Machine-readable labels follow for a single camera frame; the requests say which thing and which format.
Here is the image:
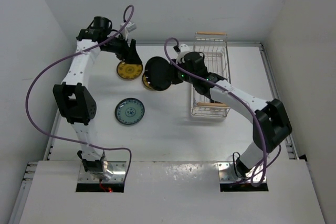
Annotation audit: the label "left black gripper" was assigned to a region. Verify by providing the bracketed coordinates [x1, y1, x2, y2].
[101, 33, 141, 65]

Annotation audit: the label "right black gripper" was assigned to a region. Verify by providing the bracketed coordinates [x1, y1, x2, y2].
[163, 57, 197, 84]

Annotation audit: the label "black plate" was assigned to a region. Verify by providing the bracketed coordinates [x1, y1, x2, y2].
[144, 56, 171, 91]

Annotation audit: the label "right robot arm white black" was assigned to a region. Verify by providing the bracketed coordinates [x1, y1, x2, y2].
[170, 51, 292, 182]

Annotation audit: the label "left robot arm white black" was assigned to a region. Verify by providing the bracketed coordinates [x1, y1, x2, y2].
[53, 16, 142, 181]

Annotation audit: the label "yellow patterned plate left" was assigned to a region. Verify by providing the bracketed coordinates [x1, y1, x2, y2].
[117, 61, 143, 80]

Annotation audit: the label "yellow patterned plate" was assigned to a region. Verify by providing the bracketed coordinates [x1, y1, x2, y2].
[142, 73, 154, 91]
[117, 61, 143, 80]

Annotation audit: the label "yellow patterned plate right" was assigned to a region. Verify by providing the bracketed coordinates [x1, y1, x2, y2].
[142, 73, 154, 91]

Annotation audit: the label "blue green patterned plate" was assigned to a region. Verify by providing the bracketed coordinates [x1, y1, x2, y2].
[114, 98, 145, 126]

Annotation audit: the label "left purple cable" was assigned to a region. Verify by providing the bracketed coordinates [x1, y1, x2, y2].
[25, 4, 132, 180]

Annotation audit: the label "purple cable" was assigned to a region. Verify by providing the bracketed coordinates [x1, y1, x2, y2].
[25, 4, 132, 180]
[164, 37, 282, 188]

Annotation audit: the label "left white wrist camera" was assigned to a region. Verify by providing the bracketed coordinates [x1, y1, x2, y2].
[120, 22, 137, 40]

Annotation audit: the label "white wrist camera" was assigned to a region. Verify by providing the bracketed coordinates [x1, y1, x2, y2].
[173, 44, 191, 64]
[120, 22, 137, 40]

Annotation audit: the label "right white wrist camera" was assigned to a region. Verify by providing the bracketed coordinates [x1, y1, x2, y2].
[173, 44, 191, 64]

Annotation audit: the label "wire dish rack wooden handles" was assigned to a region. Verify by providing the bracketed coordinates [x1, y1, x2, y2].
[193, 31, 230, 106]

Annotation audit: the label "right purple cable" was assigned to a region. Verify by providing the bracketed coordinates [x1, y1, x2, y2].
[164, 37, 282, 188]

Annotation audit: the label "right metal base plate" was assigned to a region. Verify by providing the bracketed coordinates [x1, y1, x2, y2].
[217, 162, 263, 184]

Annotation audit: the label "metal base plate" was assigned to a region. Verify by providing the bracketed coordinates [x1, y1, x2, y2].
[78, 161, 126, 184]
[217, 162, 263, 184]

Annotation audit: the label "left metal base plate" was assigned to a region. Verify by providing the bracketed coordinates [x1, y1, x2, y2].
[78, 161, 126, 184]

